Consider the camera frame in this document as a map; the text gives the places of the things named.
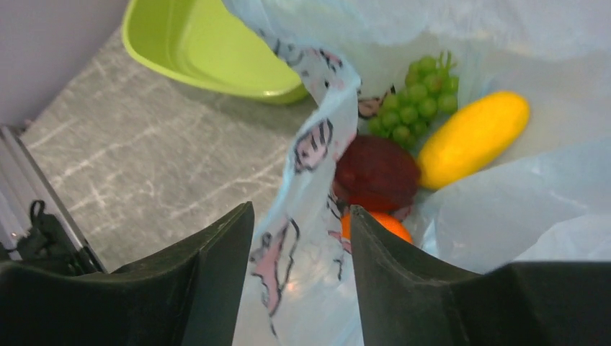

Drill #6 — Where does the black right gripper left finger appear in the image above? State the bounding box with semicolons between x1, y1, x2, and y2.
1;202;254;345

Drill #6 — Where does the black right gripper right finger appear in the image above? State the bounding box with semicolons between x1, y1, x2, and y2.
350;206;610;345

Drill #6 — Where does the light blue printed plastic bag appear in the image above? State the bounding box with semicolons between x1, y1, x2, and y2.
225;1;610;345

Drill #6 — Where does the orange fake orange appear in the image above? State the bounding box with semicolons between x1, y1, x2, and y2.
340;212;413;244

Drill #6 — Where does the dark red fake apple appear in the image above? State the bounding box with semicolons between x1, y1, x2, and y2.
332;135;421;212

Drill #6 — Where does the yellow fake mango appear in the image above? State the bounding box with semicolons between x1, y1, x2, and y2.
416;91;530;190

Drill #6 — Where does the green fake grape bunch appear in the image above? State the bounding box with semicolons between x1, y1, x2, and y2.
359;50;460;149

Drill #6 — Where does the lime green plastic basin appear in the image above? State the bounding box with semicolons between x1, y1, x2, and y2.
121;0;308;105

